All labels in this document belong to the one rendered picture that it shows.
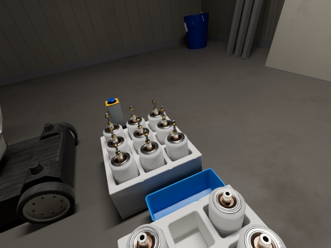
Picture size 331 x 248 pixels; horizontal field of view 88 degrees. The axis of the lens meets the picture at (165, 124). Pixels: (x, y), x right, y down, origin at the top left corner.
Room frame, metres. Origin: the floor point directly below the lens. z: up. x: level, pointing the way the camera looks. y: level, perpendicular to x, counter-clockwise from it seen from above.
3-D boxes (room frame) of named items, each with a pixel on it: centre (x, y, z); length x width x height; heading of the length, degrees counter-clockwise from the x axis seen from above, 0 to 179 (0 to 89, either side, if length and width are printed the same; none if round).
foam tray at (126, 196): (0.64, 0.12, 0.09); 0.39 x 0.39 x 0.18; 18
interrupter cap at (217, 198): (0.26, -0.13, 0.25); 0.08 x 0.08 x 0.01
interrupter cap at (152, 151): (0.52, 0.08, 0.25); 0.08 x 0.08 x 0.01
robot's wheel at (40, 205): (0.46, 0.54, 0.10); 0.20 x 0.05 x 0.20; 108
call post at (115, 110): (0.89, 0.27, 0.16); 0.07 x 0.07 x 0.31; 18
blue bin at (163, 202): (0.39, -0.03, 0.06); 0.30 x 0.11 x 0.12; 107
